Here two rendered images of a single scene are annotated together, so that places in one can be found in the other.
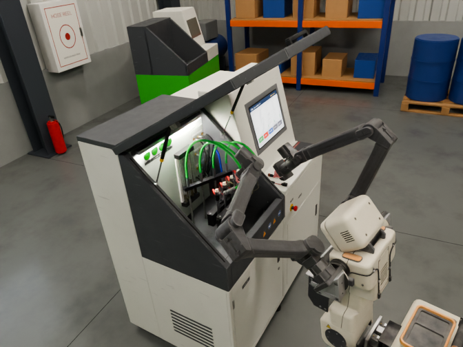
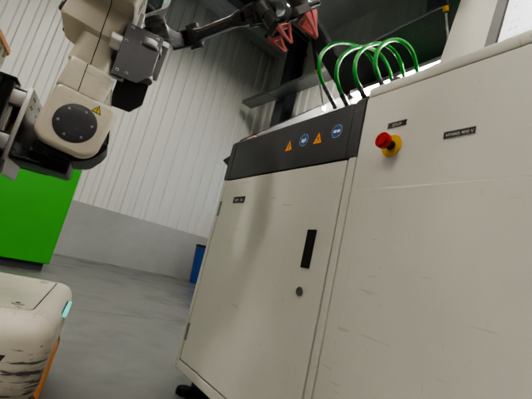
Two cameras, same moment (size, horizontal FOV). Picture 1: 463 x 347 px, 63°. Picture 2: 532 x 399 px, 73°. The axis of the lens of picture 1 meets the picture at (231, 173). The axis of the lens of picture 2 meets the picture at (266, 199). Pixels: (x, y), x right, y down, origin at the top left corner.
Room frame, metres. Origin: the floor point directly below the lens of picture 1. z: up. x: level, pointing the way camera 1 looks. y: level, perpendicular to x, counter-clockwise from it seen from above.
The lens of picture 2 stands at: (2.12, -1.16, 0.46)
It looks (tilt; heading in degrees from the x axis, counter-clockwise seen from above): 12 degrees up; 115
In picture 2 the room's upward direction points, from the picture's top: 13 degrees clockwise
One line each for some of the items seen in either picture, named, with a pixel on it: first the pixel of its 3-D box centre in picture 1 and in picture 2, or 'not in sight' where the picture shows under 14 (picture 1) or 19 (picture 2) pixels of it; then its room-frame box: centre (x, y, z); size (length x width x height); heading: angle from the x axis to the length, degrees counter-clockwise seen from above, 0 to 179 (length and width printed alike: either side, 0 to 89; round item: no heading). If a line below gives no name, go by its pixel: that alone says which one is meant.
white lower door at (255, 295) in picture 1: (260, 292); (249, 276); (1.65, -0.13, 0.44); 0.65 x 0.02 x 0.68; 148
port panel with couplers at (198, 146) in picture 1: (200, 151); not in sight; (2.14, 0.18, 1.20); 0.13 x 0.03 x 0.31; 148
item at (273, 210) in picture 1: (256, 237); (283, 151); (1.67, -0.11, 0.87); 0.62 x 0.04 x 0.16; 148
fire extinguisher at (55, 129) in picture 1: (56, 133); not in sight; (4.84, 2.33, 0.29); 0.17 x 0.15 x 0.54; 152
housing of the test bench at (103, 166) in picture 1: (193, 195); not in sight; (2.34, 0.29, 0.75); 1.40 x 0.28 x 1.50; 148
